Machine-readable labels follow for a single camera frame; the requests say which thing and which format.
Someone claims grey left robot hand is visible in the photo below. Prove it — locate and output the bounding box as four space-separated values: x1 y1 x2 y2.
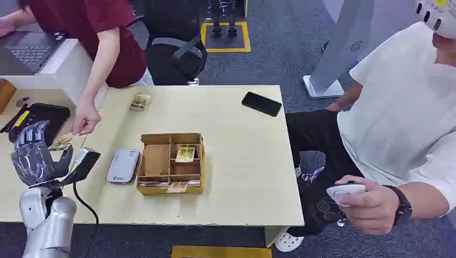
10 120 74 187

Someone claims yellow tree print card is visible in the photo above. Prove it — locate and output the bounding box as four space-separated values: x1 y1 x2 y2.
175 145 196 164
166 181 189 194
49 133 77 152

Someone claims white handheld remote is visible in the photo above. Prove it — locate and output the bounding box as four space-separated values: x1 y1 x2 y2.
326 181 367 209

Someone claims black device with yellow label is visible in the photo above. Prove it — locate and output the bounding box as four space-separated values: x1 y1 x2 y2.
0 103 71 147

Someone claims person's left hand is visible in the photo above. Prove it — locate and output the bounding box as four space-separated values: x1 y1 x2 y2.
70 101 102 137

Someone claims person's hand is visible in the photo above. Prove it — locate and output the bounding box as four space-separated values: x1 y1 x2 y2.
334 175 401 236
70 101 102 137

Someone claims brown wooden box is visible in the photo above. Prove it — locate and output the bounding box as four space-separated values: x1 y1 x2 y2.
0 78 17 114

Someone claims white side desk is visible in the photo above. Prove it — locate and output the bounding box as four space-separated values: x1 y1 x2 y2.
0 38 108 108

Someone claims grey laptop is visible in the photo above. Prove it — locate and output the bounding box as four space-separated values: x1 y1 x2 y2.
0 31 69 76

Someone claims stack of printed cards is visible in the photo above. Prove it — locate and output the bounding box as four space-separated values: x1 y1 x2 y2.
129 92 152 112

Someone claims white edged card pile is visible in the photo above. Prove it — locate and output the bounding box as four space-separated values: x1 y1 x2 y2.
139 181 169 189

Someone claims wooden card box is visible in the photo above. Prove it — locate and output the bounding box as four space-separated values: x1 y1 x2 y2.
136 132 206 196

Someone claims person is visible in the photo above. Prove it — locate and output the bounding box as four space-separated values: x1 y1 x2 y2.
0 0 148 137
274 21 456 253

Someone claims black office chair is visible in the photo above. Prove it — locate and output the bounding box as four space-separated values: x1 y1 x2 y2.
141 0 209 87

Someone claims yellow board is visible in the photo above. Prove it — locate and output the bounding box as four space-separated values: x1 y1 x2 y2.
170 245 273 258

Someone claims yellow bordered floor mat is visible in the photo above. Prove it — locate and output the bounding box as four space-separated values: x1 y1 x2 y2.
200 21 252 53

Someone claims black smartphone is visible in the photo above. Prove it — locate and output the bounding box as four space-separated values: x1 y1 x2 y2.
241 91 283 118

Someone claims background humanoid robot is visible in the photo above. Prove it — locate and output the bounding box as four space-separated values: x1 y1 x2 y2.
209 0 239 38

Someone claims white shoe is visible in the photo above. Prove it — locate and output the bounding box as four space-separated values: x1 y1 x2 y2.
274 231 305 253

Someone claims white floor stand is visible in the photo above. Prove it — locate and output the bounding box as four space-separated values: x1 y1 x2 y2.
303 0 375 100

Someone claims person's right hand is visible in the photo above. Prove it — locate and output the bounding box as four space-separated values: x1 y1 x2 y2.
334 175 401 236

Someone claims black wristwatch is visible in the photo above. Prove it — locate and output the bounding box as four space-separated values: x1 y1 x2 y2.
383 184 413 226

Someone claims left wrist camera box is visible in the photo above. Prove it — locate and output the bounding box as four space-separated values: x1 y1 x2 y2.
59 147 102 189

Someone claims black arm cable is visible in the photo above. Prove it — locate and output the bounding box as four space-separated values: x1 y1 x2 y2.
72 182 99 258

